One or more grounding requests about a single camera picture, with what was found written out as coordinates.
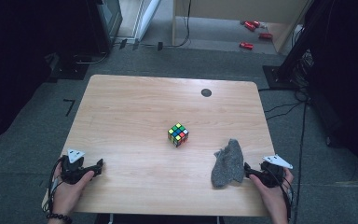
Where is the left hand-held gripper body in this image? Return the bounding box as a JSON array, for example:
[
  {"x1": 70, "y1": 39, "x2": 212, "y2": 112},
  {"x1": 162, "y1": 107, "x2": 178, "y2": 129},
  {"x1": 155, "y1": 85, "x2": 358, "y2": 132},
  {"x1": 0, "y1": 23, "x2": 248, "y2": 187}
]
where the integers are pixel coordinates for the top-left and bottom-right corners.
[{"x1": 60, "y1": 147, "x2": 98, "y2": 185}]

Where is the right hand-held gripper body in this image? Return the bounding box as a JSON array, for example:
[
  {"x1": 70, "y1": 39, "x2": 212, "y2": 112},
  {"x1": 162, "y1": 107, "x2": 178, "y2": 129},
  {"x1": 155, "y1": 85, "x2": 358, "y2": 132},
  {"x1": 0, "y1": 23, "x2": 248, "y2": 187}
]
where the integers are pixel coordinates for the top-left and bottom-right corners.
[{"x1": 258, "y1": 154, "x2": 294, "y2": 189}]

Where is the grey cloth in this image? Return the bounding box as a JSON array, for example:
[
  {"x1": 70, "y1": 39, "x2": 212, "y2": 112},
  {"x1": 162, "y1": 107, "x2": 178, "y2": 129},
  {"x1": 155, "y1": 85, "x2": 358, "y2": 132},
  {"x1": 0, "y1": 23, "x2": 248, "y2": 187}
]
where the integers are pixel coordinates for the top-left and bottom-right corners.
[{"x1": 210, "y1": 138, "x2": 246, "y2": 189}]

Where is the multicoloured puzzle cube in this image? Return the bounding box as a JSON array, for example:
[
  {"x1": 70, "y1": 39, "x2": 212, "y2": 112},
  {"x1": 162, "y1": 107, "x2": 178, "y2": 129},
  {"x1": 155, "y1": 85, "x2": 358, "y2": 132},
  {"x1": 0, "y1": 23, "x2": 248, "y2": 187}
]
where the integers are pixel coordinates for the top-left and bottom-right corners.
[{"x1": 167, "y1": 122, "x2": 189, "y2": 148}]

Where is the person's left hand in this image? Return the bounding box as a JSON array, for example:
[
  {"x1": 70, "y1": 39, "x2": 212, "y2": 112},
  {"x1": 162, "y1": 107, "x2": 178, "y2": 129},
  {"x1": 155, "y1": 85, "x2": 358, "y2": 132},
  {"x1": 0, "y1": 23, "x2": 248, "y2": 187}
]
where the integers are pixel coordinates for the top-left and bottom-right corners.
[{"x1": 48, "y1": 161, "x2": 96, "y2": 218}]

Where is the person's right hand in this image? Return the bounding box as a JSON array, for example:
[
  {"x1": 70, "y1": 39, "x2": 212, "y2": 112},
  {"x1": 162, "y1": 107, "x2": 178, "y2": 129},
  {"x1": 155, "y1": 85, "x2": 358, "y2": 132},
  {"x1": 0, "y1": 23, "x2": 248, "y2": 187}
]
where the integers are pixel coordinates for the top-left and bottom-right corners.
[{"x1": 249, "y1": 167, "x2": 295, "y2": 218}]

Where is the black angled floor tape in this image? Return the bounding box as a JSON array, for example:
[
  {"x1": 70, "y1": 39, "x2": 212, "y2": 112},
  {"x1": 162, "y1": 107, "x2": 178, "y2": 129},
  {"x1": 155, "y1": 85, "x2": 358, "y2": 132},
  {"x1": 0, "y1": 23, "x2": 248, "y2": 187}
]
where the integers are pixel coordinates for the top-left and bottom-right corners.
[{"x1": 62, "y1": 98, "x2": 76, "y2": 118}]

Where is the black stand with base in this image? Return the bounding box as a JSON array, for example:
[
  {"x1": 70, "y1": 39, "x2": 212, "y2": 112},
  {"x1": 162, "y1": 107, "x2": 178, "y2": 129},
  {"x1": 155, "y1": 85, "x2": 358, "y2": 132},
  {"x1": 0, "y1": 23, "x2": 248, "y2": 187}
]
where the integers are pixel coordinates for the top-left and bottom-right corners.
[{"x1": 262, "y1": 0, "x2": 335, "y2": 91}]

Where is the dark cabinet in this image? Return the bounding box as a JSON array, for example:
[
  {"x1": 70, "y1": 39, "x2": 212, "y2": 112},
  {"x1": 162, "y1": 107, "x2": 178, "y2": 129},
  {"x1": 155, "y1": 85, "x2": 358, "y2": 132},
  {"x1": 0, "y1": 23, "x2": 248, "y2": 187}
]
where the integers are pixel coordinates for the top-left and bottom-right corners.
[{"x1": 85, "y1": 0, "x2": 124, "y2": 54}]

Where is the white board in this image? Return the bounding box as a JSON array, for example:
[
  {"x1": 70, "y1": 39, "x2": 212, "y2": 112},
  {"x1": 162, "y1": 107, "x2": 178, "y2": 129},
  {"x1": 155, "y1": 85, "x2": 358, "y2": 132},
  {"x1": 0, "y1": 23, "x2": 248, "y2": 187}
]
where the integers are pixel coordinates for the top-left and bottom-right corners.
[{"x1": 132, "y1": 0, "x2": 163, "y2": 42}]

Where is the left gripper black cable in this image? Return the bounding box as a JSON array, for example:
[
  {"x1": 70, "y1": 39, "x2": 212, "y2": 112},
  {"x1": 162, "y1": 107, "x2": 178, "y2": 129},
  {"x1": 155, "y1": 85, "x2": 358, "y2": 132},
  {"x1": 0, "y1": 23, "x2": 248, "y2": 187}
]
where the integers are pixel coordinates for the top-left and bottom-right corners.
[{"x1": 47, "y1": 155, "x2": 67, "y2": 216}]

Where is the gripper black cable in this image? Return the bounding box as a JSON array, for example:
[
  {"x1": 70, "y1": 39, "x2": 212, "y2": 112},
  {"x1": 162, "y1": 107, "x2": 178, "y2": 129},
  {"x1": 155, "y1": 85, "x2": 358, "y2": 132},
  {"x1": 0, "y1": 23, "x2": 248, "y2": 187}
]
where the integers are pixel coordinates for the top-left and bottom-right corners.
[
  {"x1": 273, "y1": 174, "x2": 296, "y2": 222},
  {"x1": 47, "y1": 155, "x2": 67, "y2": 216}
]

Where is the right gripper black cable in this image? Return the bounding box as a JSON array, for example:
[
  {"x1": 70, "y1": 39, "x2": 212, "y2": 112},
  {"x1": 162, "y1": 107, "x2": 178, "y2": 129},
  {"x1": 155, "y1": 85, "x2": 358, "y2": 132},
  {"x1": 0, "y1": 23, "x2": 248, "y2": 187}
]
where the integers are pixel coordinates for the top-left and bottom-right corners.
[{"x1": 273, "y1": 174, "x2": 296, "y2": 222}]

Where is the black floor cable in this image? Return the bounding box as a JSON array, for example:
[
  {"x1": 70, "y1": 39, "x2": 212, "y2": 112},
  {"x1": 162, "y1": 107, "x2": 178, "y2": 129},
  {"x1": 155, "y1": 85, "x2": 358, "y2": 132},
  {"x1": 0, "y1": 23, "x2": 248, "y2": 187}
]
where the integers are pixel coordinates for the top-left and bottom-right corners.
[{"x1": 293, "y1": 101, "x2": 309, "y2": 224}]

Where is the dark beaded bracelet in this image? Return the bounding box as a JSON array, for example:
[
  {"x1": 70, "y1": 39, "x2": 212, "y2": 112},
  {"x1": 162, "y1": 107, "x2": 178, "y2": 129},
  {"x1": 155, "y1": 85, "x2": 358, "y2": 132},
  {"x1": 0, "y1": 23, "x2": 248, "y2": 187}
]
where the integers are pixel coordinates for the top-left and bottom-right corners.
[{"x1": 45, "y1": 212, "x2": 74, "y2": 224}]

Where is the bundle of black floor cables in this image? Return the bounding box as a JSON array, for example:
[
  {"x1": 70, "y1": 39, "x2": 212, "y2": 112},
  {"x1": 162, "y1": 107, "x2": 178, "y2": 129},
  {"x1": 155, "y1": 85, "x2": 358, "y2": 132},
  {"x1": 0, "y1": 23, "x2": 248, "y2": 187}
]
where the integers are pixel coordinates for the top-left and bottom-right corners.
[{"x1": 256, "y1": 83, "x2": 310, "y2": 121}]

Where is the black floor base plate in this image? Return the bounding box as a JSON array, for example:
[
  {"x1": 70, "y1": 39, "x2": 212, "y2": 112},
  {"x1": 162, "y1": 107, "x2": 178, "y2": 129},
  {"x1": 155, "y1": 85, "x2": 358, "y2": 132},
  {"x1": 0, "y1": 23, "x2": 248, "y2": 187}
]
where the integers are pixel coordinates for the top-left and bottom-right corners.
[{"x1": 46, "y1": 51, "x2": 90, "y2": 83}]

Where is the hanging black cable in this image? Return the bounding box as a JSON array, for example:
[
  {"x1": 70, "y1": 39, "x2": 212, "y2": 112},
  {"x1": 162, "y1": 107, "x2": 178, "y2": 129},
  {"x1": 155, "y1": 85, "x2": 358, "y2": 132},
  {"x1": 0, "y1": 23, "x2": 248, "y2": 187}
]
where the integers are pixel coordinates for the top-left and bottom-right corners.
[{"x1": 162, "y1": 0, "x2": 193, "y2": 49}]

